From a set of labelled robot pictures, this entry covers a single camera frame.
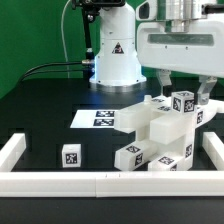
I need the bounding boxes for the white chair seat block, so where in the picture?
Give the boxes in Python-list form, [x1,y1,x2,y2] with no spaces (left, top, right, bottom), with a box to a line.
[134,114,195,169]

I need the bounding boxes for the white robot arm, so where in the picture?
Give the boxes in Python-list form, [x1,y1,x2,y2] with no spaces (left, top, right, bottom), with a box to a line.
[90,0,224,105]

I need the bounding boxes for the white tagged cube nut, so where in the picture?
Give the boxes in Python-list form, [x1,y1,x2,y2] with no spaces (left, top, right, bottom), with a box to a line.
[62,144,81,168]

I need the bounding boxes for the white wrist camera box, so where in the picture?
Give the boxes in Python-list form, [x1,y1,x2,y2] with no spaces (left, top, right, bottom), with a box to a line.
[136,0,158,21]

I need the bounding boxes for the white marker sheet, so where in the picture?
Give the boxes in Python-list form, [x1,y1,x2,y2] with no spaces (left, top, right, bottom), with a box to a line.
[70,109,115,128]

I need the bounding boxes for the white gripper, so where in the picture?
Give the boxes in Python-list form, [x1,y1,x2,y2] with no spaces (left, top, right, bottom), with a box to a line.
[137,20,224,105]

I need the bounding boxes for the black cables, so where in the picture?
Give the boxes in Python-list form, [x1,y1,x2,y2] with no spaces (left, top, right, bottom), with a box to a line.
[19,59,93,83]

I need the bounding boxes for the white U-shaped boundary frame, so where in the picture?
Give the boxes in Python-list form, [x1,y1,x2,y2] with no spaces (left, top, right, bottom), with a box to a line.
[0,133,224,197]

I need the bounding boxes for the white long chair bar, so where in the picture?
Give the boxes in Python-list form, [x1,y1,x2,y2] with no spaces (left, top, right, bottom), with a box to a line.
[150,113,194,145]

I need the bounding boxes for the white tagged cube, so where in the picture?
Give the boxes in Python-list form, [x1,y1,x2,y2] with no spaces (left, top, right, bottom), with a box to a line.
[171,91,195,114]

